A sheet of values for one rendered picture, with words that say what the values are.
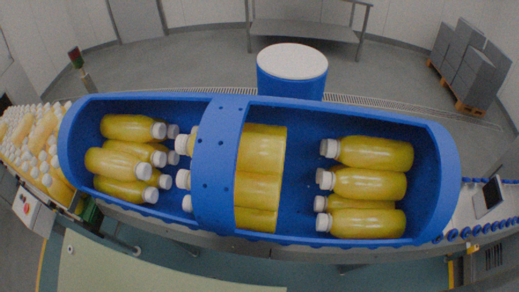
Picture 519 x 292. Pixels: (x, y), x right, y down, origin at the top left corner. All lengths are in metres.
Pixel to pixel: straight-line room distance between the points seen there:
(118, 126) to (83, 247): 0.37
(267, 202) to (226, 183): 0.10
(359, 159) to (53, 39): 5.55
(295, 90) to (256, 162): 0.48
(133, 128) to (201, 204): 0.28
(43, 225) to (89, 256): 0.54
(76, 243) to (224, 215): 0.22
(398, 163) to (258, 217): 0.31
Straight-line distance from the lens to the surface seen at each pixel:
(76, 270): 0.30
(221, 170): 0.32
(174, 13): 4.16
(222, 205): 0.33
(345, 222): 0.45
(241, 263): 1.49
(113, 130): 0.60
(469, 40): 3.57
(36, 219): 0.79
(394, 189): 0.50
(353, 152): 0.44
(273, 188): 0.38
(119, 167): 0.51
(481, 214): 0.93
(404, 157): 0.49
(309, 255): 0.61
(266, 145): 0.36
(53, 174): 0.84
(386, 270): 1.69
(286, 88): 0.79
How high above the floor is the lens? 1.47
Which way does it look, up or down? 52 degrees down
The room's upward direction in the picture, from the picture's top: 3 degrees counter-clockwise
